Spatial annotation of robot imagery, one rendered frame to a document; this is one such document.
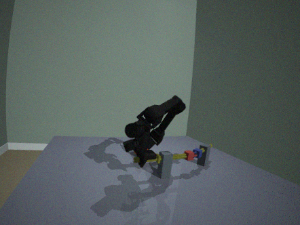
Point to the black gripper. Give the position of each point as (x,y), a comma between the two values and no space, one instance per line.
(143,153)

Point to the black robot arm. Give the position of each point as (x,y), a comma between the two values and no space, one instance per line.
(153,115)

